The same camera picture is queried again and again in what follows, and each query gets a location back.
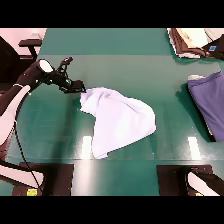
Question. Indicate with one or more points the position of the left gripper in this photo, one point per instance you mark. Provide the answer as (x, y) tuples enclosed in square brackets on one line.
[(72, 85)]

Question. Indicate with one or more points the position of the white shirt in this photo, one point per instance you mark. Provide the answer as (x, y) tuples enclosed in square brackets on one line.
[(120, 120)]

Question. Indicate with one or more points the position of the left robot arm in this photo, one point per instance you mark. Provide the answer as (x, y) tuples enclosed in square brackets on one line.
[(13, 100)]

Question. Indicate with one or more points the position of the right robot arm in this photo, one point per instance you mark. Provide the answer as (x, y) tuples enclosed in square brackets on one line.
[(200, 181)]

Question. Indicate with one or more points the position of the cream garment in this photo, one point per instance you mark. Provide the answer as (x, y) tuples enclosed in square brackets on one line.
[(195, 35)]

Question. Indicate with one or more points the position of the purple garment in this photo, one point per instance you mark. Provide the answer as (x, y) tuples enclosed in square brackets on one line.
[(210, 100)]

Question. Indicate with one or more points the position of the black garment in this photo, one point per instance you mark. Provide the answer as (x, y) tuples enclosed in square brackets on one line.
[(215, 48)]

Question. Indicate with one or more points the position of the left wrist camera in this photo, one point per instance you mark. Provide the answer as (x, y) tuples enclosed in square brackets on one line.
[(66, 63)]

